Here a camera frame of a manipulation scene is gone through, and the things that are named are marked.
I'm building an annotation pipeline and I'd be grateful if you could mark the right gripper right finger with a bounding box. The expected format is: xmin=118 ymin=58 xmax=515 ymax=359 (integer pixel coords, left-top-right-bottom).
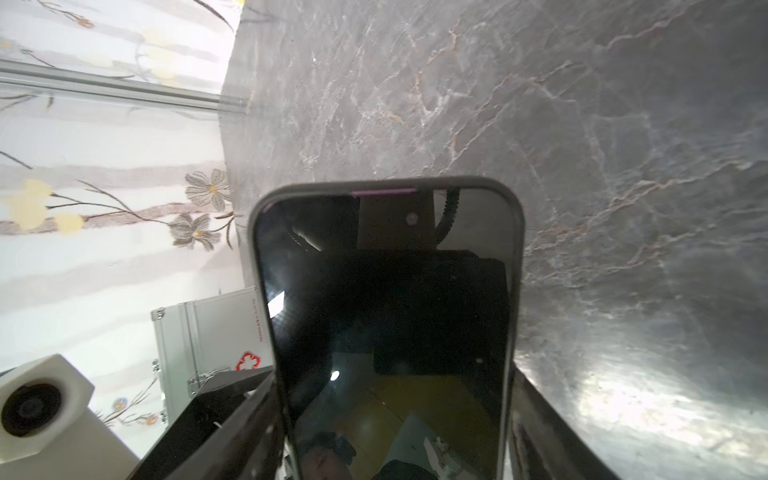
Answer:
xmin=508 ymin=370 xmax=618 ymax=480

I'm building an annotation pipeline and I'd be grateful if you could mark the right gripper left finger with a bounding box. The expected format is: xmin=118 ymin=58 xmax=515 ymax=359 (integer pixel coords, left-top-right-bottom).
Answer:
xmin=129 ymin=367 xmax=284 ymax=480

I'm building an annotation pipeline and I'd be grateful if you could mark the black phone case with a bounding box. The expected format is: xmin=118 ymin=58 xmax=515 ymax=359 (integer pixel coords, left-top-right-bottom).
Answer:
xmin=247 ymin=175 xmax=527 ymax=480

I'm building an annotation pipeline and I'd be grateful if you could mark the silver metal case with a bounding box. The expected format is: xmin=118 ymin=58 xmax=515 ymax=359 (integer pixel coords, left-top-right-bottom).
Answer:
xmin=151 ymin=288 xmax=274 ymax=424

